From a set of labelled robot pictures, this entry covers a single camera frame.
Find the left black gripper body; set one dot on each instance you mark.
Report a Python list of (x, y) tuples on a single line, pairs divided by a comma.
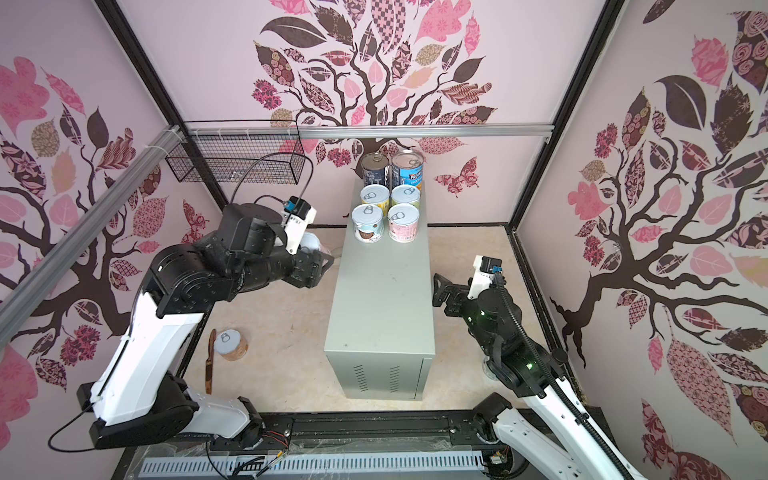
[(304, 268)]

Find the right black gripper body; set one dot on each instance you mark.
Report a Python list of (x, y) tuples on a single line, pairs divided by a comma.
[(461, 306)]

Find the teal short can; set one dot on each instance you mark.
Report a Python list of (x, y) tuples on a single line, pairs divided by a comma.
[(367, 222), (489, 374)]

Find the pink short can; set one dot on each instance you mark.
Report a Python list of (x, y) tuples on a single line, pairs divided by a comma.
[(311, 242), (403, 221)]

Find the small yellow can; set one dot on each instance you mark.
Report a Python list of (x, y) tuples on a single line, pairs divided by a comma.
[(376, 194)]

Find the green short can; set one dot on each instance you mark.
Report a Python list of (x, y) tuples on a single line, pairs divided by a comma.
[(406, 194)]

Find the dark navy tall can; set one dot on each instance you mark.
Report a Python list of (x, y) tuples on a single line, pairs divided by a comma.
[(375, 169)]

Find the blue chicken noodle soup can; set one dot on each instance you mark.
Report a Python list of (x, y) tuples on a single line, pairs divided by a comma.
[(407, 169)]

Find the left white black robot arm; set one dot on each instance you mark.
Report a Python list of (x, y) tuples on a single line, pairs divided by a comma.
[(138, 401)]

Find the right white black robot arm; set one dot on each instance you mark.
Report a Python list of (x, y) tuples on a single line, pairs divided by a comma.
[(575, 447)]

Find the grey metal cabinet counter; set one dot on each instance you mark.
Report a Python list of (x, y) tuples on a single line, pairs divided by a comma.
[(380, 338)]

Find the brown short can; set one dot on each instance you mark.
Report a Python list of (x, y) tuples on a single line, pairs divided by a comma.
[(231, 345)]

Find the brown wooden knife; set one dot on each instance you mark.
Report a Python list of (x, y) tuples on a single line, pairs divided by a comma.
[(209, 363)]

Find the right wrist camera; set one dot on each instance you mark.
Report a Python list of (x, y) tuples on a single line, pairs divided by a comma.
[(485, 269)]

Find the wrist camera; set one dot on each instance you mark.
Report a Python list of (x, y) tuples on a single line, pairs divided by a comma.
[(485, 269), (298, 214)]

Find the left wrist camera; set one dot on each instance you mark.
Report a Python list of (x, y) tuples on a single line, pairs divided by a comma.
[(298, 214)]

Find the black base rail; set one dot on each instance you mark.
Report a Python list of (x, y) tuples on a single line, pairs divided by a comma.
[(343, 432)]

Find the black wire basket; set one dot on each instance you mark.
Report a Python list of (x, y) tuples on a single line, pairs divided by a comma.
[(258, 152)]

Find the aluminium rail back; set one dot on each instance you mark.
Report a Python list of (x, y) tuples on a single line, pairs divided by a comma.
[(390, 131)]

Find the aluminium rail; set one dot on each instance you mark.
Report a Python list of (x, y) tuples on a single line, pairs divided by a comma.
[(24, 299), (390, 131)]

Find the aluminium rail left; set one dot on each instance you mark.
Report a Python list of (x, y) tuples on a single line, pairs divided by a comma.
[(24, 299)]

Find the white slotted cable duct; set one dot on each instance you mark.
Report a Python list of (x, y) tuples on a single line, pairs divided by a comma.
[(311, 465)]

